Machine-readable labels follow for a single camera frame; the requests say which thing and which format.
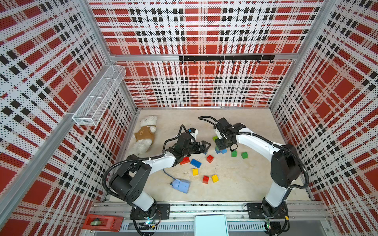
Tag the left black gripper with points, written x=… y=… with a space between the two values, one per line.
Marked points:
x=203 y=149

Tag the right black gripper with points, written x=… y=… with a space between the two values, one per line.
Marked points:
x=219 y=147

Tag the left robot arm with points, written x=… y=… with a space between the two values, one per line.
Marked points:
x=126 y=179

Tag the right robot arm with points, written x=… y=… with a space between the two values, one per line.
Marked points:
x=287 y=169

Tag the red small lego brick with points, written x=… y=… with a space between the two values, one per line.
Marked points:
x=210 y=158

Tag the red long lego brick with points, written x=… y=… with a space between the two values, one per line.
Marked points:
x=185 y=160

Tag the red square lego brick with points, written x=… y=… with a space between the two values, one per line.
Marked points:
x=205 y=180

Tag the yellow small lego brick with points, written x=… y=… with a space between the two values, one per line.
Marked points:
x=215 y=178

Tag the white teddy bear brown shirt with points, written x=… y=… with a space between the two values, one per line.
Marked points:
x=145 y=136

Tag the light blue tray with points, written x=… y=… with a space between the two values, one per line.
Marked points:
x=211 y=225

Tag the red tool box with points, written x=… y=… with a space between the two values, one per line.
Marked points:
x=104 y=223

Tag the light blue charger with cable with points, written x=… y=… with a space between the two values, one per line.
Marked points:
x=180 y=185

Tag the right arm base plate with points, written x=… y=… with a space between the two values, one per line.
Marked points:
x=265 y=211

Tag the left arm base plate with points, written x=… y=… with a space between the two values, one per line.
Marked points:
x=156 y=212

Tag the black hook rail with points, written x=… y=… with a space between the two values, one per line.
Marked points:
x=257 y=58

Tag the white wire mesh basket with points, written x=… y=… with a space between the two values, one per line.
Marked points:
x=99 y=97

